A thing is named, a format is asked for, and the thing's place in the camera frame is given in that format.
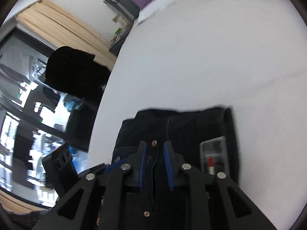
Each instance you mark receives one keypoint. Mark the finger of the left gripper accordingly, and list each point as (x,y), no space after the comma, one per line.
(117,164)

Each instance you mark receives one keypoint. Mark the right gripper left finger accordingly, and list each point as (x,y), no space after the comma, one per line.
(135,176)

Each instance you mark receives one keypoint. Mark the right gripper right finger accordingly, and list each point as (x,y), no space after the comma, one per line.
(173,166)

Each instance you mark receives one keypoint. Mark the black jeans pant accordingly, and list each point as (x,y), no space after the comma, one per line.
(156,207)

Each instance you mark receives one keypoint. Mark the black hanging clothes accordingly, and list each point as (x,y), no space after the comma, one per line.
(75,72)

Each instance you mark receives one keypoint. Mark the dark grey nightstand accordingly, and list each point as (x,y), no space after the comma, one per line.
(116,49)

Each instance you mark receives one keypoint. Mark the white bed mattress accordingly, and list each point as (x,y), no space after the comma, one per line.
(248,54)

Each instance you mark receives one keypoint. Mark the beige curtain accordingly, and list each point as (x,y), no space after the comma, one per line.
(61,28)

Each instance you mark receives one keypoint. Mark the white pillow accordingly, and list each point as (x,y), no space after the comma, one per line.
(153,8)

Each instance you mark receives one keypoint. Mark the white wire basket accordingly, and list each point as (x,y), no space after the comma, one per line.
(119,34)

